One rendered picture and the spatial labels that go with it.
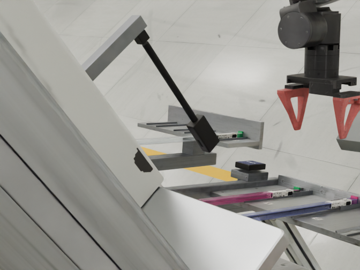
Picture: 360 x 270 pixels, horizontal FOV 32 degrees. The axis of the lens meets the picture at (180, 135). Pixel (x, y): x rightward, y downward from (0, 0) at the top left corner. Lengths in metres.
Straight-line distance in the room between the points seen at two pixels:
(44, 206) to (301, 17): 0.86
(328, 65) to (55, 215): 0.93
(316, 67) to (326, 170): 1.35
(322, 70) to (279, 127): 1.63
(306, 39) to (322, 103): 1.71
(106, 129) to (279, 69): 2.69
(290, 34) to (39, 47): 0.72
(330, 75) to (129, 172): 0.75
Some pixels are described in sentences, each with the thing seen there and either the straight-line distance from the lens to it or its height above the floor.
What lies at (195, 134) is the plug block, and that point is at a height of 1.19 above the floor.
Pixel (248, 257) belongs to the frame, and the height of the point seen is 1.39.
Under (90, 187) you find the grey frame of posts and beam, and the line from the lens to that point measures 0.16.
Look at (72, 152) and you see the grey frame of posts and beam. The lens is 0.16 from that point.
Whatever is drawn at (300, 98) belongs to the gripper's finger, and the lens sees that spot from 1.15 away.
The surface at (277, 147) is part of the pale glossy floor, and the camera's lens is 2.59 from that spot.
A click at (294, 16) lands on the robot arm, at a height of 1.12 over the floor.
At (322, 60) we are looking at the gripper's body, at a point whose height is 1.02.
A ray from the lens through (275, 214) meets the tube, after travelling 1.05.
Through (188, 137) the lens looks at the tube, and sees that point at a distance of 1.39.
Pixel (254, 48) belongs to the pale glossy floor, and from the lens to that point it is 3.26.
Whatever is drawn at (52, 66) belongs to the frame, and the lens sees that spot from 0.32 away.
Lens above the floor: 1.60
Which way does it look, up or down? 33 degrees down
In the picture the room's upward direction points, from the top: 34 degrees counter-clockwise
